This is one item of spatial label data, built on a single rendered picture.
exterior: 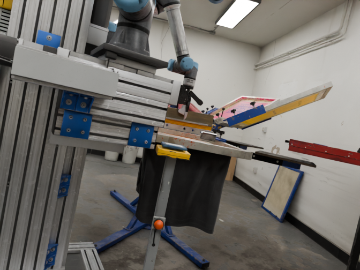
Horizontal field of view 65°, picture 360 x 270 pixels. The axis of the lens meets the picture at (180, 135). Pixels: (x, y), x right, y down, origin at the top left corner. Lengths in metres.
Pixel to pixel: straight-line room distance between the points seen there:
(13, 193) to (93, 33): 0.68
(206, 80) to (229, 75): 0.52
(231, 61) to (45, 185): 5.61
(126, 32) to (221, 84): 5.36
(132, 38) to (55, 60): 0.29
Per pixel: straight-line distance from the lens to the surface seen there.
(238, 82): 6.42
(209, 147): 1.35
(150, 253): 1.25
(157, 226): 1.16
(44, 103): 1.13
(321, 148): 2.30
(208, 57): 6.31
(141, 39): 1.02
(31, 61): 0.82
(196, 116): 1.79
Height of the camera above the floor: 1.07
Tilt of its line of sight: 3 degrees down
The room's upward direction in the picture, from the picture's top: 12 degrees clockwise
